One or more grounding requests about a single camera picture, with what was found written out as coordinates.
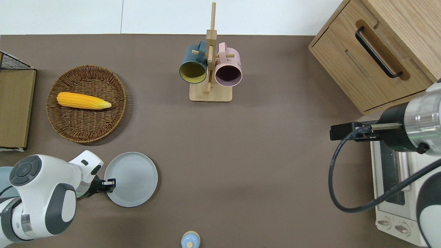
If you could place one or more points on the small blue round container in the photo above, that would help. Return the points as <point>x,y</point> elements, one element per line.
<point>190,239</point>

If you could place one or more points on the gray round plate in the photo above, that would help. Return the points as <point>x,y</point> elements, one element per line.
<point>136,179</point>

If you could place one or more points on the wooden mug rack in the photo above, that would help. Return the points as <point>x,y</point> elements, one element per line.
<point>211,94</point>

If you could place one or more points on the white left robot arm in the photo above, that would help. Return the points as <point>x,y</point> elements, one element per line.
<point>48,179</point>

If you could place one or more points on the wooden drawer cabinet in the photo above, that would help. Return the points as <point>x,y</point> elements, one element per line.
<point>348,69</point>

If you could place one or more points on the pink mug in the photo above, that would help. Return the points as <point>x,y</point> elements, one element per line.
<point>229,62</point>

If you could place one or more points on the teal mug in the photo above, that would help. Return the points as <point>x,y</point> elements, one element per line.
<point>193,58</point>

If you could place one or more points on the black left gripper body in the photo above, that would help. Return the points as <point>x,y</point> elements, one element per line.
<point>94,186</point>

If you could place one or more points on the round wicker basket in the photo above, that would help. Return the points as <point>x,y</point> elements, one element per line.
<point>86,127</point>

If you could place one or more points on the yellow corn cob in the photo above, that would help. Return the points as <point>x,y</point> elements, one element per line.
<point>79,100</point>

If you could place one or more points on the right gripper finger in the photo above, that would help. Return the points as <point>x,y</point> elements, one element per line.
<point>371,137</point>
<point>342,131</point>

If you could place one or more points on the brown table mat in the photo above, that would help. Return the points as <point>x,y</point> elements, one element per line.
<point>241,155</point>

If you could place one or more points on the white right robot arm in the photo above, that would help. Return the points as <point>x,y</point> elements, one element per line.
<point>425,117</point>

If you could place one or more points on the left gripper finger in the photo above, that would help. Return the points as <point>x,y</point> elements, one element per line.
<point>98,191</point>
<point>110,183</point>

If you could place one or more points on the white toaster oven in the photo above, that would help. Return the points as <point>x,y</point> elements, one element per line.
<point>389,220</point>

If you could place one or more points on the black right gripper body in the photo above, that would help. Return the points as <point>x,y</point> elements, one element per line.
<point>392,137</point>

